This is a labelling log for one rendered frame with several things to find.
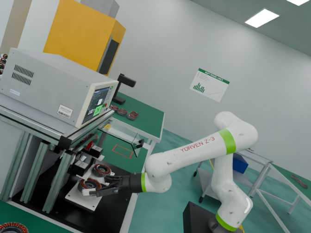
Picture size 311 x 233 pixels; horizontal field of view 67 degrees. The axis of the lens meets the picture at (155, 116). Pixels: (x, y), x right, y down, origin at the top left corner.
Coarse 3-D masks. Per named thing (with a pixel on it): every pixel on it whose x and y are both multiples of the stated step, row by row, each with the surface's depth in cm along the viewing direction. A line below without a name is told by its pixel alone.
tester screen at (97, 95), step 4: (108, 88) 122; (96, 92) 103; (100, 92) 110; (104, 92) 117; (96, 96) 106; (100, 96) 113; (104, 96) 121; (92, 100) 102; (96, 100) 109; (92, 104) 105; (96, 104) 112; (100, 104) 121; (88, 108) 102; (92, 108) 108; (92, 112) 111; (92, 116) 115
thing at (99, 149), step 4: (84, 148) 135; (92, 148) 134; (96, 148) 136; (100, 148) 139; (84, 152) 134; (88, 152) 134; (92, 152) 134; (96, 152) 134; (100, 152) 135; (80, 156) 136; (96, 156) 134; (100, 156) 138; (104, 156) 141; (100, 160) 135
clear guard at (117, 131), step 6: (108, 120) 147; (102, 126) 132; (114, 126) 141; (120, 126) 146; (108, 132) 127; (114, 132) 131; (120, 132) 136; (126, 132) 140; (132, 132) 145; (120, 138) 127; (126, 138) 131; (132, 138) 135; (138, 138) 146; (132, 144) 127; (138, 150) 135
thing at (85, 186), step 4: (80, 180) 115; (84, 180) 115; (88, 180) 118; (92, 180) 119; (96, 180) 120; (80, 184) 111; (84, 184) 112; (88, 184) 116; (92, 184) 116; (96, 184) 117; (100, 184) 118; (80, 188) 111; (84, 188) 111; (88, 188) 111; (92, 188) 112
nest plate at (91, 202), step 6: (72, 192) 113; (78, 192) 115; (66, 198) 109; (72, 198) 109; (78, 198) 111; (84, 198) 113; (90, 198) 115; (96, 198) 117; (84, 204) 109; (90, 204) 111; (96, 204) 112
